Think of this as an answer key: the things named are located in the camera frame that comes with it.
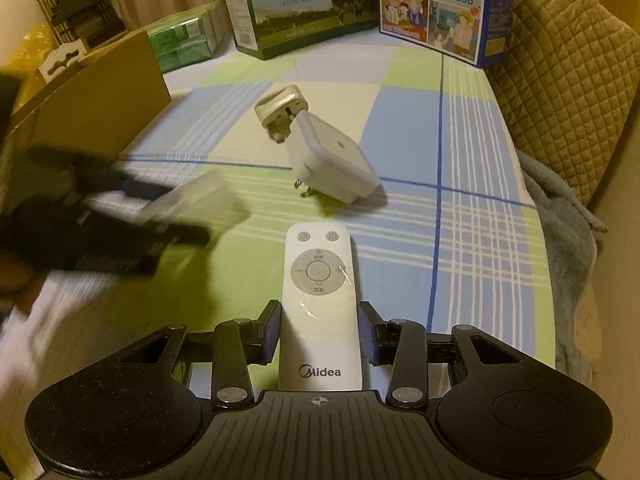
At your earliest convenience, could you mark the brown cardboard box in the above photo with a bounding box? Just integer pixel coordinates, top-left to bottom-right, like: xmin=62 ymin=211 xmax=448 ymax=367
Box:
xmin=0 ymin=27 xmax=172 ymax=161

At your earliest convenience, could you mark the grey blanket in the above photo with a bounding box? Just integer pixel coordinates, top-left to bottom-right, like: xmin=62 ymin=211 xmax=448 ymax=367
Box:
xmin=520 ymin=152 xmax=608 ymax=376

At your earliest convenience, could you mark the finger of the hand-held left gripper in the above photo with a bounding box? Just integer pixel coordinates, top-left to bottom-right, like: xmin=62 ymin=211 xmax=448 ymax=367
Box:
xmin=22 ymin=146 xmax=176 ymax=200
xmin=85 ymin=210 xmax=212 ymax=250

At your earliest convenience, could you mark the yellow bag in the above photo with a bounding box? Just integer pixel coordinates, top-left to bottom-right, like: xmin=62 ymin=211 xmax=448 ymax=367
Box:
xmin=7 ymin=22 xmax=56 ymax=91

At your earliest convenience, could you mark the green shrink-wrapped pack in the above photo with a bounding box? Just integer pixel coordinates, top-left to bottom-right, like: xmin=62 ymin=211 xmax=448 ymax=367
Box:
xmin=146 ymin=2 xmax=233 ymax=72

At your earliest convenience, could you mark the beige plug adapter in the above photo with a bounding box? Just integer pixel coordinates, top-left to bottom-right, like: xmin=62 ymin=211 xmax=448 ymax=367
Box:
xmin=254 ymin=85 xmax=310 ymax=143

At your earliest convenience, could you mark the blue milk carton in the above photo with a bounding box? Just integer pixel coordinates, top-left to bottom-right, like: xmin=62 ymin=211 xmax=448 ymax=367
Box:
xmin=376 ymin=0 xmax=517 ymax=68

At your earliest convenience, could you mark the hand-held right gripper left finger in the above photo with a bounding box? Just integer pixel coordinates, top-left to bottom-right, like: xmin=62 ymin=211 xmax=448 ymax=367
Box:
xmin=120 ymin=300 xmax=282 ymax=410

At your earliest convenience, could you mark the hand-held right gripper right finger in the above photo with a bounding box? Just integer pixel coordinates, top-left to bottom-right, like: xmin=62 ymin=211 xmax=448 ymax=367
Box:
xmin=359 ymin=301 xmax=521 ymax=408

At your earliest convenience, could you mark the white plug adapter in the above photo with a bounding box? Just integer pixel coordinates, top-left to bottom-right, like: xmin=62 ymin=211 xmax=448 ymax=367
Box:
xmin=285 ymin=110 xmax=381 ymax=204

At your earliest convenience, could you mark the white remote control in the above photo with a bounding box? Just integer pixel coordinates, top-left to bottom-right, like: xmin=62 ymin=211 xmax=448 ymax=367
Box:
xmin=278 ymin=222 xmax=363 ymax=391

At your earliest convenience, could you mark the translucent plastic cup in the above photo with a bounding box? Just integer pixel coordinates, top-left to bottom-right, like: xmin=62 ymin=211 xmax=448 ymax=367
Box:
xmin=142 ymin=170 xmax=248 ymax=233

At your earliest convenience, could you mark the green milk carton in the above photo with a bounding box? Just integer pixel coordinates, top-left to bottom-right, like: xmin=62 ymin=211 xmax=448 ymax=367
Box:
xmin=215 ymin=0 xmax=378 ymax=61

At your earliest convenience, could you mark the beige quilted chair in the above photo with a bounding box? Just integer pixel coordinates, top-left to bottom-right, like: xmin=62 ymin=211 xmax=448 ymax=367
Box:
xmin=487 ymin=0 xmax=640 ymax=211

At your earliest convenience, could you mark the white cardboard insert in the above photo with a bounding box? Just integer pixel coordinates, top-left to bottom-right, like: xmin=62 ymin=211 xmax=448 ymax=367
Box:
xmin=39 ymin=40 xmax=97 ymax=83

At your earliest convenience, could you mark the black folding ladder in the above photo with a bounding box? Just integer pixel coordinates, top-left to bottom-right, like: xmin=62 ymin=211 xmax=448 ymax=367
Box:
xmin=35 ymin=0 xmax=126 ymax=53

